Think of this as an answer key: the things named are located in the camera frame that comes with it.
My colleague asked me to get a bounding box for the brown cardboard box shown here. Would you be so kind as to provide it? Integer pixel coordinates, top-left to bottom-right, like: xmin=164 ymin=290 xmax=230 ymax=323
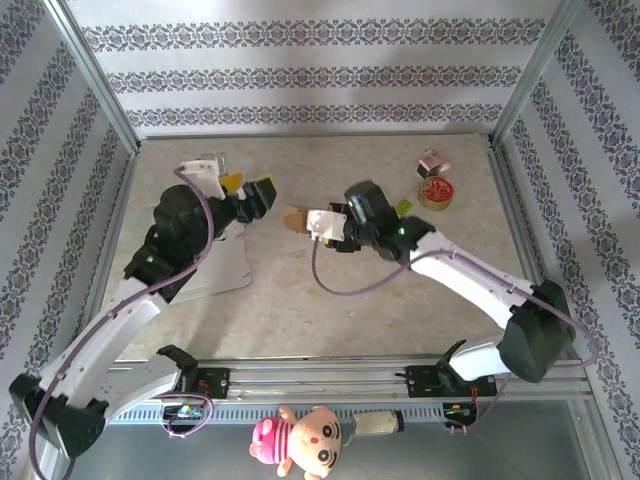
xmin=281 ymin=203 xmax=321 ymax=236

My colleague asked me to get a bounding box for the white and teal paper box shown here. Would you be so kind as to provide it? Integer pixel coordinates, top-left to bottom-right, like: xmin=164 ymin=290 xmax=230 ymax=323
xmin=172 ymin=219 xmax=253 ymax=304

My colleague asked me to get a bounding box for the small pink box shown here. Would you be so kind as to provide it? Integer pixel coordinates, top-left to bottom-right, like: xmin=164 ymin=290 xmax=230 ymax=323
xmin=416 ymin=148 xmax=453 ymax=179

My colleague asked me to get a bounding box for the round red tin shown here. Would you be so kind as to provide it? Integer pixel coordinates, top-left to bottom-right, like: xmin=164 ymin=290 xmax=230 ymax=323
xmin=417 ymin=175 xmax=456 ymax=212

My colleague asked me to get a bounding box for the glass jar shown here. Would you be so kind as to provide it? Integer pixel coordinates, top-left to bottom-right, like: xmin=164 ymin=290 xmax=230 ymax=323
xmin=343 ymin=409 xmax=405 ymax=444

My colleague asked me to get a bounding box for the small circuit board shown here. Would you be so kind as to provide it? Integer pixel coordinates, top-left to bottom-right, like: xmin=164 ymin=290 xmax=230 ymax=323
xmin=160 ymin=403 xmax=205 ymax=420
xmin=443 ymin=402 xmax=479 ymax=420

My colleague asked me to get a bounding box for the pink plush doll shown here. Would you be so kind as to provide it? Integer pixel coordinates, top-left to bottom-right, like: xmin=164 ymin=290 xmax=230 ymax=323
xmin=248 ymin=404 xmax=344 ymax=480

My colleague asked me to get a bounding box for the grey metal sheet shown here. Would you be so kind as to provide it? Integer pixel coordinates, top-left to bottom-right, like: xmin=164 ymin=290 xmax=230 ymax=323
xmin=29 ymin=403 xmax=624 ymax=480

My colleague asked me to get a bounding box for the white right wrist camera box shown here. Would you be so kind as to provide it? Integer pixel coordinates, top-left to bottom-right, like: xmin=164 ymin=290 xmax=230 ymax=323
xmin=305 ymin=208 xmax=349 ymax=242

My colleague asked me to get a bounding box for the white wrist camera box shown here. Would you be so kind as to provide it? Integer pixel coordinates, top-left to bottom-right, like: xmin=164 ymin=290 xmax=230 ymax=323
xmin=179 ymin=151 xmax=230 ymax=199
xmin=305 ymin=208 xmax=349 ymax=242

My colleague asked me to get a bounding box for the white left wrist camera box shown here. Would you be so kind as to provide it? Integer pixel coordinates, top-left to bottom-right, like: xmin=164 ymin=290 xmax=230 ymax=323
xmin=179 ymin=151 xmax=230 ymax=199

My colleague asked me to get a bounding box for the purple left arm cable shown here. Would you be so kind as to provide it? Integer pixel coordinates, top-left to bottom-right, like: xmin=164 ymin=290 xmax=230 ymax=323
xmin=27 ymin=167 xmax=216 ymax=480

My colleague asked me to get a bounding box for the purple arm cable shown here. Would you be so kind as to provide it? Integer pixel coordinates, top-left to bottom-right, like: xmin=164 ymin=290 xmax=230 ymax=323
xmin=27 ymin=167 xmax=216 ymax=480
xmin=310 ymin=237 xmax=600 ymax=436

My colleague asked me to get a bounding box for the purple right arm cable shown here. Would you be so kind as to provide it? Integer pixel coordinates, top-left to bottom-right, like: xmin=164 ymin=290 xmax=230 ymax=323
xmin=310 ymin=237 xmax=600 ymax=436

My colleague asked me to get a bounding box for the aluminium side rail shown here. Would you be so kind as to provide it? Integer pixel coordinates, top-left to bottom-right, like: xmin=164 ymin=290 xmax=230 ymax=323
xmin=67 ymin=149 xmax=141 ymax=365
xmin=485 ymin=142 xmax=584 ymax=364

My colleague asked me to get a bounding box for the aluminium front rail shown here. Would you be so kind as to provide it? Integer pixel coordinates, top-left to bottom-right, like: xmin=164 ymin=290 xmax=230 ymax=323
xmin=45 ymin=352 xmax=596 ymax=405

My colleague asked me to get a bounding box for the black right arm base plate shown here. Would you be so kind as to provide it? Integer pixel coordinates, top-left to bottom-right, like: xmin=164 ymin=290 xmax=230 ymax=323
xmin=405 ymin=364 xmax=500 ymax=400

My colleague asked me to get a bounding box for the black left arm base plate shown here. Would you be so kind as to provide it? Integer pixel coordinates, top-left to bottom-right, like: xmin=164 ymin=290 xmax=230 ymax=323
xmin=179 ymin=367 xmax=232 ymax=401

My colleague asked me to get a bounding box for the aluminium frame post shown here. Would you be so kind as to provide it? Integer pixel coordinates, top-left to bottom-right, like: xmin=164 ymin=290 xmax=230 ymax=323
xmin=42 ymin=0 xmax=143 ymax=154
xmin=488 ymin=0 xmax=585 ymax=149

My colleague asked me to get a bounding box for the grey slotted cable duct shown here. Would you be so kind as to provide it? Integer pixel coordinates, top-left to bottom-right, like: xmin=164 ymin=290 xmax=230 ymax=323
xmin=107 ymin=402 xmax=481 ymax=427

